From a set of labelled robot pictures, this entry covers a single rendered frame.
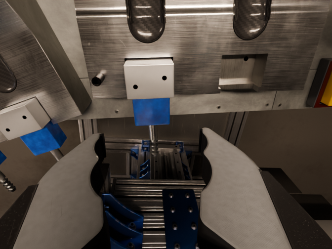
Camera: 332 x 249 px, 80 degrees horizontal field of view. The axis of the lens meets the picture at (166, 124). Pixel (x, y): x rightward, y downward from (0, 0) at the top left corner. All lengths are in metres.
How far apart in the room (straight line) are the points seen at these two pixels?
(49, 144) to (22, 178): 1.44
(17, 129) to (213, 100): 0.29
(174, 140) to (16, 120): 0.86
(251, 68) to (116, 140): 0.87
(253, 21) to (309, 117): 1.41
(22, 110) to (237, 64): 0.27
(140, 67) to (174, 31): 0.05
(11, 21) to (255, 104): 0.36
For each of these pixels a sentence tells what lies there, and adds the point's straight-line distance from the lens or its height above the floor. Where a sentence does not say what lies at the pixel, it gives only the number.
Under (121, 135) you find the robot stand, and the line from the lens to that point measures 1.07.
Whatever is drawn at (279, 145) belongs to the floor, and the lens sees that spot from 1.64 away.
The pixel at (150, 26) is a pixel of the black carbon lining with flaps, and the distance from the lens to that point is 0.23.
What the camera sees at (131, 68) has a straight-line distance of 0.21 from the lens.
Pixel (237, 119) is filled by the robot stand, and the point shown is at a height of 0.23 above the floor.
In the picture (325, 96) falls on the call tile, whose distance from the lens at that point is 0.43.
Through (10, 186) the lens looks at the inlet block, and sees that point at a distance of 0.43.
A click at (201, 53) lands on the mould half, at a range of 0.24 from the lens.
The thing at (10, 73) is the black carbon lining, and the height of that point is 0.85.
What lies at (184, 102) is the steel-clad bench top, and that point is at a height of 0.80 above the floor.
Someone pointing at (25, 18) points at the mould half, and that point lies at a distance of 0.30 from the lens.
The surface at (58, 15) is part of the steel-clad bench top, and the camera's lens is 0.34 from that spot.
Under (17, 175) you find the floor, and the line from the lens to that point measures 1.76.
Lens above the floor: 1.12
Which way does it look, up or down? 61 degrees down
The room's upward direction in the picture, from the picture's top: 172 degrees clockwise
